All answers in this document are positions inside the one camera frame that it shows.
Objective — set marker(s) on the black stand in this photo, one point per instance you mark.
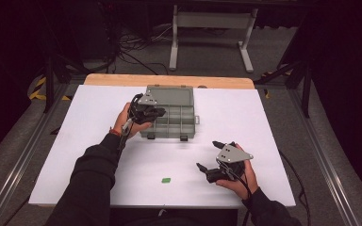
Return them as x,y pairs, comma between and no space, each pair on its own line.
304,84
49,84

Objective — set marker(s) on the white metal stand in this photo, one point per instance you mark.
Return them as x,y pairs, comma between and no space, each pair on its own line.
213,19

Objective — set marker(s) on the red wristband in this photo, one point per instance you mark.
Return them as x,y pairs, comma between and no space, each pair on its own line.
115,132

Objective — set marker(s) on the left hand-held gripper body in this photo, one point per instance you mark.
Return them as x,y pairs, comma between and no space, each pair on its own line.
146,100

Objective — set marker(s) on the person's dark clothing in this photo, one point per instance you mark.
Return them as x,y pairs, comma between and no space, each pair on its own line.
176,218

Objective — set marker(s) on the white table mat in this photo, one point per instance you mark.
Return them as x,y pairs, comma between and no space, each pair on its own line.
232,119

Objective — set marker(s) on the grey transparent compartment box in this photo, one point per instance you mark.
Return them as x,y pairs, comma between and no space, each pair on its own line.
177,121

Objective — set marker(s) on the person's right hand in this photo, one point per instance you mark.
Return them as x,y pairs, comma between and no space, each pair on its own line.
243,186

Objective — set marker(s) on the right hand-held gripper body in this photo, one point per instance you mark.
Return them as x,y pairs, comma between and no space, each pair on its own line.
232,154

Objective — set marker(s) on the person's left hand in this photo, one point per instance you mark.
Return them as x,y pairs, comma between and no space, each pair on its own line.
121,121

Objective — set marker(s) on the wooden table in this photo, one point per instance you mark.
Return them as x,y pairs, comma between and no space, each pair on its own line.
119,81

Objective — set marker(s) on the small green square piece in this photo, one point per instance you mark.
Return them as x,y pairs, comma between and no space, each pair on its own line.
166,180

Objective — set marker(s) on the aluminium rail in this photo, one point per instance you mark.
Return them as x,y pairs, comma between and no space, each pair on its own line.
320,157
19,169

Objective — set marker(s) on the yellow black floor tape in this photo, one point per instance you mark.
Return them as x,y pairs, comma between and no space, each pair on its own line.
39,84

